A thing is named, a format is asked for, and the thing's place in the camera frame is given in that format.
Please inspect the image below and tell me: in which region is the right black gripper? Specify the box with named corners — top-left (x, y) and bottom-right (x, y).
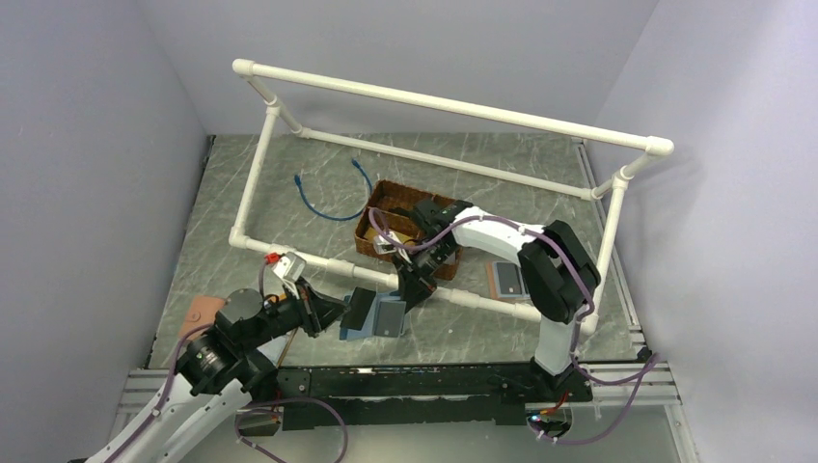
top-left (391, 239), bottom-right (456, 313)

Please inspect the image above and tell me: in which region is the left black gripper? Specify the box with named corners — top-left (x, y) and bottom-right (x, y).
top-left (240, 274), bottom-right (351, 351)

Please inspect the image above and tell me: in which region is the dark grey credit card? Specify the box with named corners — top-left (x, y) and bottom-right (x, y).
top-left (341, 287), bottom-right (377, 340)

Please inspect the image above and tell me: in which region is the blue card holder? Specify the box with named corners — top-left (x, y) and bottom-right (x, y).
top-left (339, 287), bottom-right (409, 341)

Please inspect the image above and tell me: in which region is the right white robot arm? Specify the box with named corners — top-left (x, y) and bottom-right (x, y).
top-left (392, 200), bottom-right (602, 400)

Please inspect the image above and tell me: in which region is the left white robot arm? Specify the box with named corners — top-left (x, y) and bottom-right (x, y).
top-left (90, 278), bottom-right (350, 462)

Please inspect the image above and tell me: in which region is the brown wicker divided basket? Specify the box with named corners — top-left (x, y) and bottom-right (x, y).
top-left (354, 179), bottom-right (455, 261)

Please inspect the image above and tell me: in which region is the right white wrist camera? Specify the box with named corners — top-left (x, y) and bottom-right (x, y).
top-left (372, 231), bottom-right (399, 255)

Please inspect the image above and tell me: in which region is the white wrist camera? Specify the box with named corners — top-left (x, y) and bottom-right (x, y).
top-left (259, 252), bottom-right (307, 299)
top-left (372, 231), bottom-right (399, 255)

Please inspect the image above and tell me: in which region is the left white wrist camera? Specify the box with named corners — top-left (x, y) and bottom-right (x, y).
top-left (259, 252), bottom-right (307, 299)

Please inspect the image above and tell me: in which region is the blue ethernet cable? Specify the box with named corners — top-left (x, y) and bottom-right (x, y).
top-left (293, 157), bottom-right (374, 223)

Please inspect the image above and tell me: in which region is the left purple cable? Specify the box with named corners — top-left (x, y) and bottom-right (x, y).
top-left (101, 259), bottom-right (276, 463)

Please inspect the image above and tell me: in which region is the purple cable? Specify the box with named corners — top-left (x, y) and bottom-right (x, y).
top-left (368, 206), bottom-right (662, 448)
top-left (101, 259), bottom-right (276, 463)

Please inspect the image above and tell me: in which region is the white PVC pipe frame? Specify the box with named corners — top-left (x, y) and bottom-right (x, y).
top-left (229, 58), bottom-right (675, 336)

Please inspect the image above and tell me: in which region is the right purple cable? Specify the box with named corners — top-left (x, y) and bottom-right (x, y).
top-left (368, 206), bottom-right (662, 448)

